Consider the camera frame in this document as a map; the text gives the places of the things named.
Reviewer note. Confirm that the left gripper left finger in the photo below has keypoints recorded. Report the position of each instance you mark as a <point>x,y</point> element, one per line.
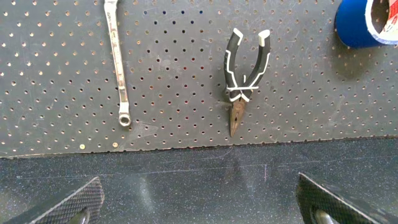
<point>74,205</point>

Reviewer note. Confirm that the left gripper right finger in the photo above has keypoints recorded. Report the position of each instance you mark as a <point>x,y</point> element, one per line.
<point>329,205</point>

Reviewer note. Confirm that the roll of blue tape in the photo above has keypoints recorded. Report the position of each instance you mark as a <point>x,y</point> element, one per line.
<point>357,25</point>

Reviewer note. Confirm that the black pegboard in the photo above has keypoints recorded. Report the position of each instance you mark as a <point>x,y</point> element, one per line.
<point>186,77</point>

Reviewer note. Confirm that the wrench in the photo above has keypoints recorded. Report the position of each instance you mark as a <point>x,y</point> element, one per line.
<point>117,62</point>

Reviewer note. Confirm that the black and white pliers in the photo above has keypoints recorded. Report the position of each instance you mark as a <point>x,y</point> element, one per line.
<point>237,84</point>

